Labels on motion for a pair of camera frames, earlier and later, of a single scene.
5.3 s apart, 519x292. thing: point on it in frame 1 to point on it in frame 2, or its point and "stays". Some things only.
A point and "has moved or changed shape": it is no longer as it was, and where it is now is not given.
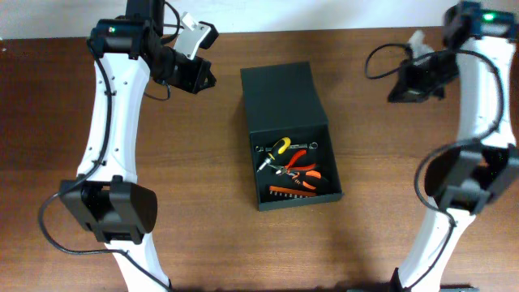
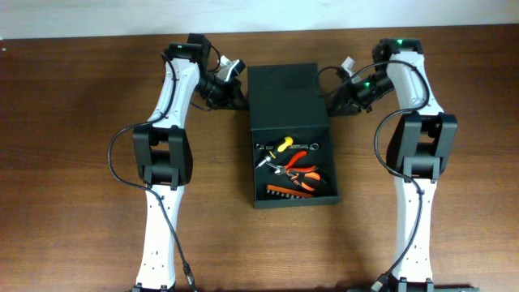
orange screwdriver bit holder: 285,191 stays
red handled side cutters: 289,168 stays
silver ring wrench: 312,145 stays
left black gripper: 196,84 to 232,98
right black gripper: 405,90 to 350,102
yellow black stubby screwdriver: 280,146 has moved or changed shape
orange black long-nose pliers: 300,177 stays
